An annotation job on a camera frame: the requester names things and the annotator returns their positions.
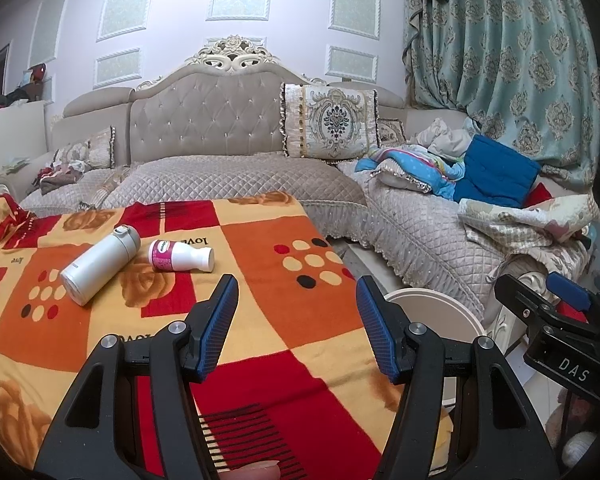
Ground blue cushion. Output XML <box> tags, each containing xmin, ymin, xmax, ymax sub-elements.
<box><xmin>452</xmin><ymin>134</ymin><xmax>541</xmax><ymax>208</ymax></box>

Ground papers on sofa arm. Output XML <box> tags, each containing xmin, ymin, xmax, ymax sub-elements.
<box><xmin>0</xmin><ymin>157</ymin><xmax>31</xmax><ymax>176</ymax></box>

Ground teal patterned curtain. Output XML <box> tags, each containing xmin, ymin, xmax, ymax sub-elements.
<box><xmin>402</xmin><ymin>0</ymin><xmax>600</xmax><ymax>193</ymax></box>

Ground person's left hand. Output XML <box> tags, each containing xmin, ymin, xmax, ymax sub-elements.
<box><xmin>234</xmin><ymin>461</ymin><xmax>282</xmax><ymax>480</ymax></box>

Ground pink white plastic bottle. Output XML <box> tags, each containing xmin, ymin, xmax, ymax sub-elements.
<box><xmin>147</xmin><ymin>239</ymin><xmax>216</xmax><ymax>274</ymax></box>

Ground large ornate cushion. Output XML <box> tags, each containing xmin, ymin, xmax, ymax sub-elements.
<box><xmin>280</xmin><ymin>82</ymin><xmax>381</xmax><ymax>161</ymax></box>

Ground white thermos bottle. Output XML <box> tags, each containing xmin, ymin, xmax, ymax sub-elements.
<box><xmin>60</xmin><ymin>225</ymin><xmax>142</xmax><ymax>307</ymax></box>

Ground small dark patterned cushion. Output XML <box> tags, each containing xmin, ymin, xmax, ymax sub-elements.
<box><xmin>377</xmin><ymin>117</ymin><xmax>408</xmax><ymax>146</ymax></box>

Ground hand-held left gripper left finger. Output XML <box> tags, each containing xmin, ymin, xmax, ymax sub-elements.
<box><xmin>35</xmin><ymin>274</ymin><xmax>240</xmax><ymax>480</ymax></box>

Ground pile of dark clothes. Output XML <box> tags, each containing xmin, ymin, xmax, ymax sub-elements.
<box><xmin>35</xmin><ymin>160</ymin><xmax>93</xmax><ymax>196</ymax></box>

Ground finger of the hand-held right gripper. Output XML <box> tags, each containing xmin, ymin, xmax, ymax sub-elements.
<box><xmin>494</xmin><ymin>272</ymin><xmax>561</xmax><ymax>326</ymax></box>
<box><xmin>547</xmin><ymin>271</ymin><xmax>600</xmax><ymax>331</ymax></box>

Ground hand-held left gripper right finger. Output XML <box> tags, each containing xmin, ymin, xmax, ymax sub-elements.
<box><xmin>356</xmin><ymin>275</ymin><xmax>561</xmax><ymax>480</ymax></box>

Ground red cloth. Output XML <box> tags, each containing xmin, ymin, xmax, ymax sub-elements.
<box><xmin>522</xmin><ymin>182</ymin><xmax>553</xmax><ymax>208</ymax></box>

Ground beige crumpled clothes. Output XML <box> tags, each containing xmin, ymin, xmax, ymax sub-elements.
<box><xmin>415</xmin><ymin>117</ymin><xmax>481</xmax><ymax>163</ymax></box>

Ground beige fringed cushion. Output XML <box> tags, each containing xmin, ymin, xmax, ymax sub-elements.
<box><xmin>50</xmin><ymin>125</ymin><xmax>117</xmax><ymax>171</ymax></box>

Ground beige plush toy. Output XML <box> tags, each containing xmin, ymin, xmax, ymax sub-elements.
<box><xmin>547</xmin><ymin>400</ymin><xmax>598</xmax><ymax>466</ymax></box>

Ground floral quilt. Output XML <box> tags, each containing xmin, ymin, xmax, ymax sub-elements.
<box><xmin>457</xmin><ymin>192</ymin><xmax>600</xmax><ymax>261</ymax></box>

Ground beige tufted sofa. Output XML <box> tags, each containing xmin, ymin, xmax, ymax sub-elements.
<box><xmin>0</xmin><ymin>35</ymin><xmax>600</xmax><ymax>346</ymax></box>

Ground colourful blue blanket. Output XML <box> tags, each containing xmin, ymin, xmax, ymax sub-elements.
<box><xmin>355</xmin><ymin>144</ymin><xmax>468</xmax><ymax>201</ymax></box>

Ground checkered orange red blanket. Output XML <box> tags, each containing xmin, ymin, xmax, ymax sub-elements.
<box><xmin>0</xmin><ymin>191</ymin><xmax>453</xmax><ymax>480</ymax></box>

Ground beige round bin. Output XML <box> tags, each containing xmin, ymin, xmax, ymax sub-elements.
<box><xmin>382</xmin><ymin>287</ymin><xmax>487</xmax><ymax>411</ymax></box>

